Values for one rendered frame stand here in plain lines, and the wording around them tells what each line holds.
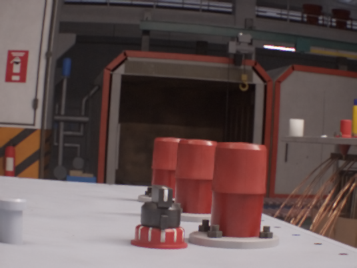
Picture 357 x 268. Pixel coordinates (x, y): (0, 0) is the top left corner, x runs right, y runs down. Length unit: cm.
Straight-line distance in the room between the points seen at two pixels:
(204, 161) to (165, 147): 33
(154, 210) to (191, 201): 38
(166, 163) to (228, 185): 66
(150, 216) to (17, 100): 1065
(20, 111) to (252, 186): 1062
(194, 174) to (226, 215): 33
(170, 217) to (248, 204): 11
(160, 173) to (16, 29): 1008
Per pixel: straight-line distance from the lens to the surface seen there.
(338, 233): 406
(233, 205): 108
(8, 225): 95
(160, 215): 103
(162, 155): 173
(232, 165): 108
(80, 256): 91
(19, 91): 1167
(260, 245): 107
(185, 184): 141
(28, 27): 1174
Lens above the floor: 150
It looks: level
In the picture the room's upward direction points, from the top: 3 degrees clockwise
